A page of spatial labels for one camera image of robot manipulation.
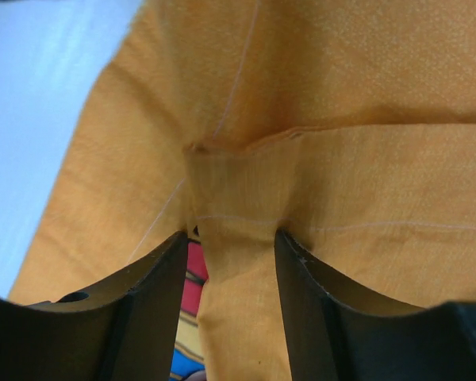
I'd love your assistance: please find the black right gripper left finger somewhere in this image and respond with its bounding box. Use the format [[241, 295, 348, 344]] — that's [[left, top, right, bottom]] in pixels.
[[0, 232, 188, 380]]

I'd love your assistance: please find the orange cartoon mouse placemat cloth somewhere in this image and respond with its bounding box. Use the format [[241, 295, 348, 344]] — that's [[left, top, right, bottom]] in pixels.
[[10, 1, 476, 380]]

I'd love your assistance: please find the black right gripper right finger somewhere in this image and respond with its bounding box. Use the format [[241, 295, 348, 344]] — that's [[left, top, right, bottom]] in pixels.
[[274, 230, 476, 380]]

